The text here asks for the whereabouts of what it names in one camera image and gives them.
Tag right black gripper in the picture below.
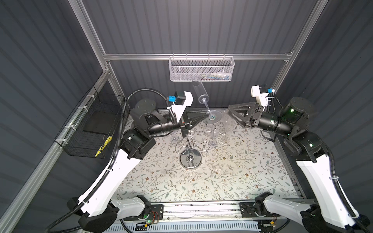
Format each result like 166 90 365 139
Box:
226 104 290 138

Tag chrome wine glass rack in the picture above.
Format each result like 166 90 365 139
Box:
174 127 215 170

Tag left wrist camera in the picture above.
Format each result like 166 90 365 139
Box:
168 91 193 122

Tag black corrugated cable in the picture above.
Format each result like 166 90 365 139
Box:
45 88 175 233
268 93 371 233

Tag left black corrugated cable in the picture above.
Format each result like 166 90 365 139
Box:
45 88 175 233

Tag white wire mesh basket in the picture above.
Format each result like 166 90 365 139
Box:
168 56 235 82

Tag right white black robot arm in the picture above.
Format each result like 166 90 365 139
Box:
228 97 370 233

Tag items in white basket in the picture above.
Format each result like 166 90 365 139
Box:
201 72 231 81

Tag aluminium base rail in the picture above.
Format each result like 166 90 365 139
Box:
84 199 318 233

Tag floral table mat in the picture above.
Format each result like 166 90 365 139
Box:
113 123 299 203

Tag right black corrugated cable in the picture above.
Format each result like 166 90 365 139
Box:
268 93 371 233

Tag yellow black striped tool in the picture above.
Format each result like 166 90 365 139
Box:
94 136 113 158

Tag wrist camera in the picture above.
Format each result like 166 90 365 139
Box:
251 85 275 107
168 91 193 122

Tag black wire basket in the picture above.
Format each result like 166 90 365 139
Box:
55 88 125 159

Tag black pad in basket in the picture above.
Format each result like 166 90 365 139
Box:
83 111 116 135

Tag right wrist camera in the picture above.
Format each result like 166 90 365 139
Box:
251 85 275 107

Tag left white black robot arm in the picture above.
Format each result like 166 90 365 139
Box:
69 93 211 233

